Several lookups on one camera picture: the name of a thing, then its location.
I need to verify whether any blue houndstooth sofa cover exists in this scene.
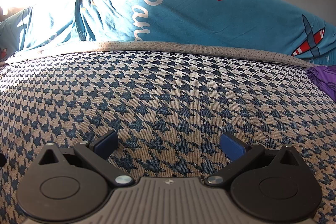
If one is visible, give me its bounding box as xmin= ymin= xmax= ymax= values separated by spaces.
xmin=0 ymin=40 xmax=336 ymax=224

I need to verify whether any purple floral garment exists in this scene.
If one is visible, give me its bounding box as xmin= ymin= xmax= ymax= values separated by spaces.
xmin=306 ymin=64 xmax=336 ymax=106

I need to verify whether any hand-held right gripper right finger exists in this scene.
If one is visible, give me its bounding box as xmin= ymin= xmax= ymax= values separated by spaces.
xmin=204 ymin=132 xmax=300 ymax=186

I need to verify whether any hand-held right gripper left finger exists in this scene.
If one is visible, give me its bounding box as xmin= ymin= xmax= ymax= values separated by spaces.
xmin=38 ymin=131 xmax=133 ymax=186

